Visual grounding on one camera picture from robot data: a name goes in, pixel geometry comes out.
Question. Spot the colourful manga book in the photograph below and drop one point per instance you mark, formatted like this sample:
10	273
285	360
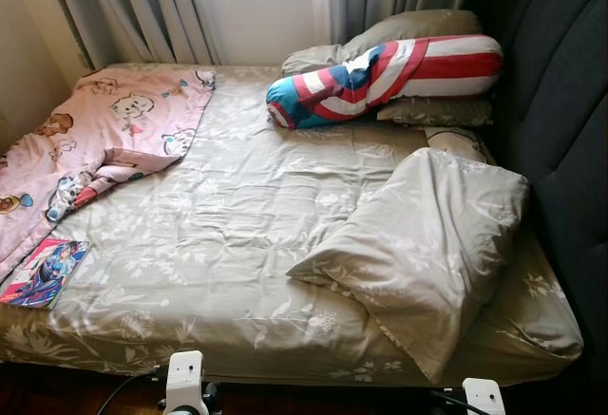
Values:
43	273

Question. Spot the bed with grey floral cover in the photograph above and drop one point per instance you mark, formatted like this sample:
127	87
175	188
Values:
237	244

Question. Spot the large grey floral pillow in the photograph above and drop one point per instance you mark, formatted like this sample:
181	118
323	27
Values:
427	244

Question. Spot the small cream floral pillow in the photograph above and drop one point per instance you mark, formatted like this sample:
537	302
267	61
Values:
461	141

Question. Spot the pink cartoon print blanket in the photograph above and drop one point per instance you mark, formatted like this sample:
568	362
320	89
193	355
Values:
104	130

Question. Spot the dark padded headboard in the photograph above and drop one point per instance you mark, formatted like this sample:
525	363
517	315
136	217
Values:
560	102

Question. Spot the red white blue shield bolster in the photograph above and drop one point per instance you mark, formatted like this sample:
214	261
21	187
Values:
408	73

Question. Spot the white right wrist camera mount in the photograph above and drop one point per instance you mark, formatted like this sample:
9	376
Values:
484	398

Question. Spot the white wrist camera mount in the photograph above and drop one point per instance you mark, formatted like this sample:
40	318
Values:
184	377
484	398

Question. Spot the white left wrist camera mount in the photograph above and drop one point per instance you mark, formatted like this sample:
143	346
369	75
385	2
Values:
184	377

